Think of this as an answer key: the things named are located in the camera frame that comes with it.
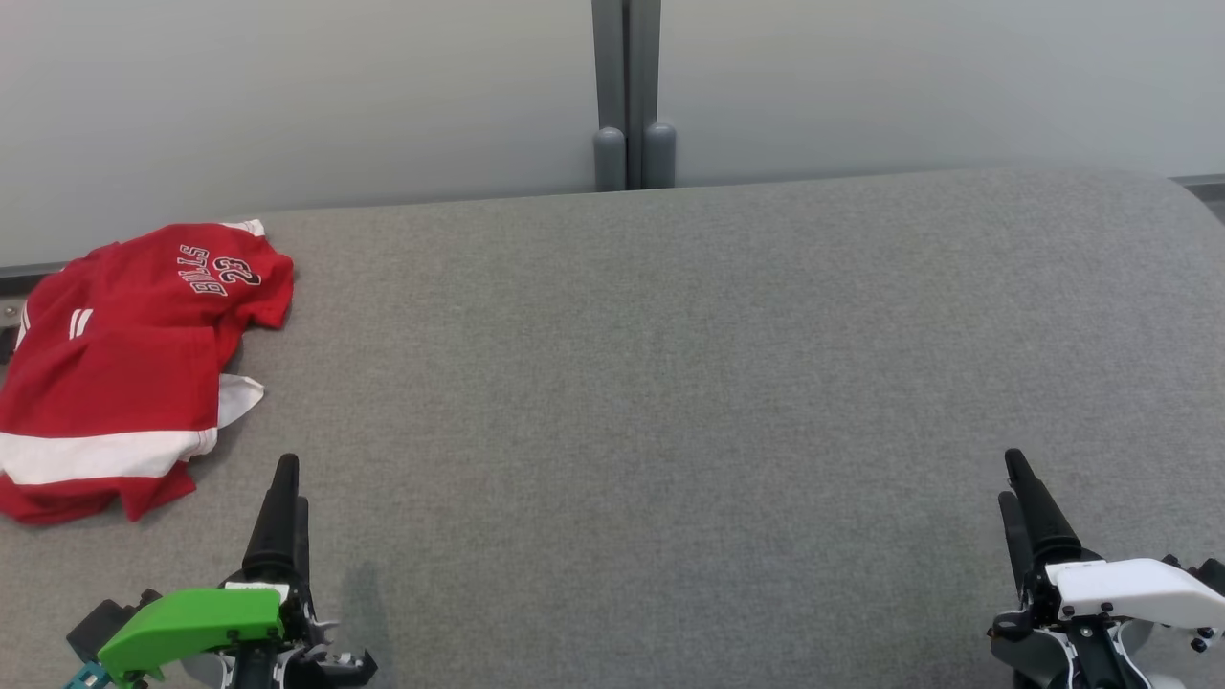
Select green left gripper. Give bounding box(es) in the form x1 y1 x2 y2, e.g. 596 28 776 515
96 455 379 689

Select grey partition post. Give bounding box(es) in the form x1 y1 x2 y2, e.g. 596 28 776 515
590 0 629 193
627 0 679 190

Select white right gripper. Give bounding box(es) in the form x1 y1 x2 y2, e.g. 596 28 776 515
989 450 1225 689

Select red shorts with white stripe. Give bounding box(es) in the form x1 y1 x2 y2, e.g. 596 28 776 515
0 325 227 526

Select red white jersey shirt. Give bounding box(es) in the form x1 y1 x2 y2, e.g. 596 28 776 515
11 219 296 429

